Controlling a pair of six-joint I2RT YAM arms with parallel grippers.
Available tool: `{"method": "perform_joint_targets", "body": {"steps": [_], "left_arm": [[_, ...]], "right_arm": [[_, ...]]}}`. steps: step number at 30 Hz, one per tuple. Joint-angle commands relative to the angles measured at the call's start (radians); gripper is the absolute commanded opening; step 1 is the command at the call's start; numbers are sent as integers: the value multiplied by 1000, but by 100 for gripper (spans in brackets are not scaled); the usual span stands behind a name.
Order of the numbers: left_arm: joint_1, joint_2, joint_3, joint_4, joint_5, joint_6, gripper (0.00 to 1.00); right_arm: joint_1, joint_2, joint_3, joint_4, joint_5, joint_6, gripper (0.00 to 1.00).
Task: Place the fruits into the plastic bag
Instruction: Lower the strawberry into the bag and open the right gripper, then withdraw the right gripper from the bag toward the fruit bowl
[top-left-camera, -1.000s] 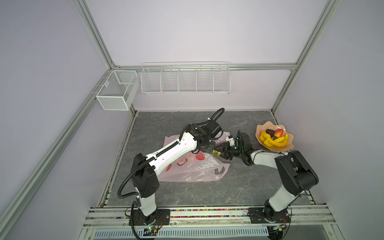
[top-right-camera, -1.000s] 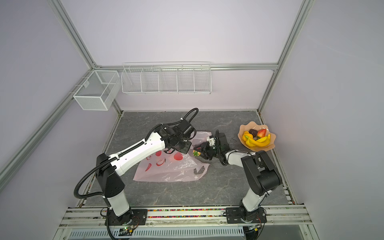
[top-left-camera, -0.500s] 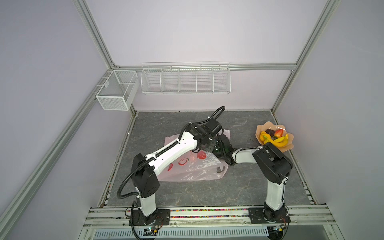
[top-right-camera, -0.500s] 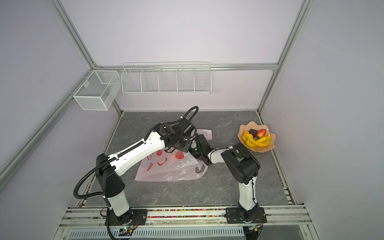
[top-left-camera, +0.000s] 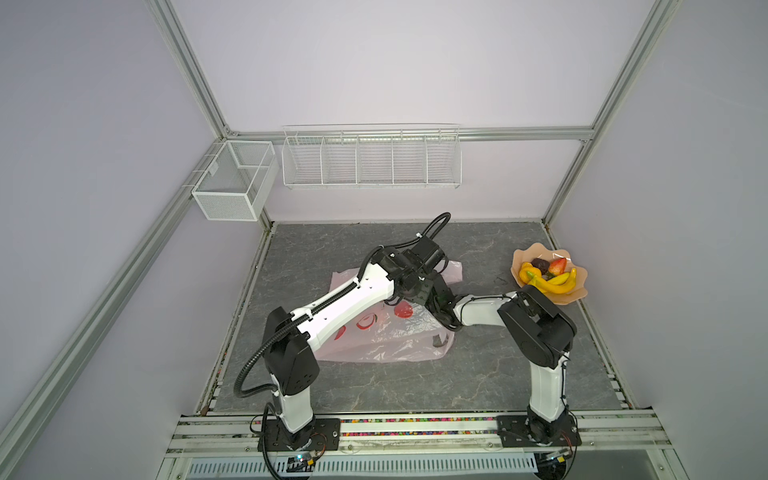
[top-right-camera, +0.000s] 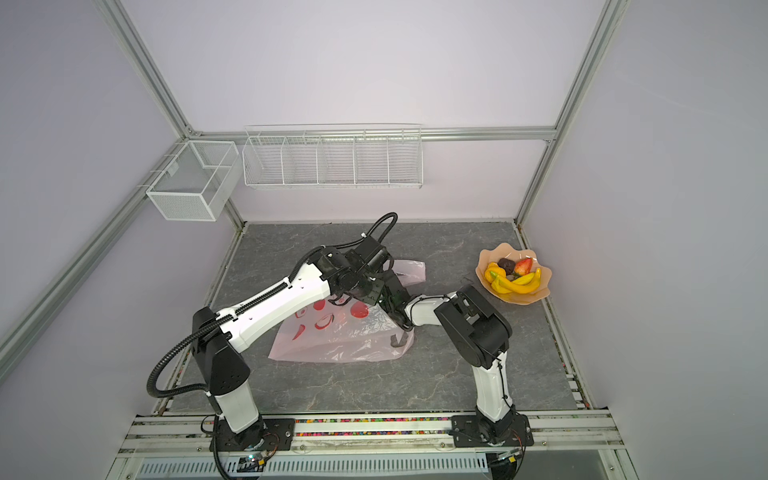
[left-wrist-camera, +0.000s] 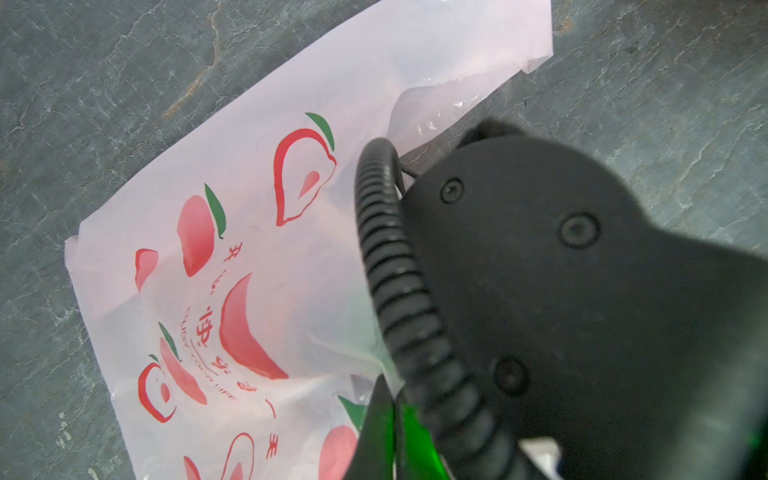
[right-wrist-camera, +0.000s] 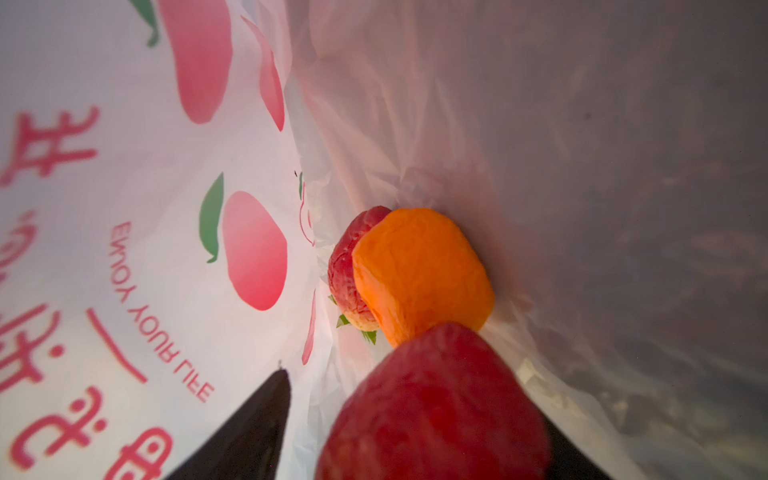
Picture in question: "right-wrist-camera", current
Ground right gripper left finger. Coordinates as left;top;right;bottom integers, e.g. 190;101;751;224
169;369;291;480

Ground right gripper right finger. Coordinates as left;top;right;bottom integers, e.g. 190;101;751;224
543;415;611;480

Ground large red toy peach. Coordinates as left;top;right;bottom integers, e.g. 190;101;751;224
315;323;552;479

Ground orange toy tangerine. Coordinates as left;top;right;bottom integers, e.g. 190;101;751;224
352;208;495;348

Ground pink printed plastic bag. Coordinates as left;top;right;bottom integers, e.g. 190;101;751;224
1;1;767;479

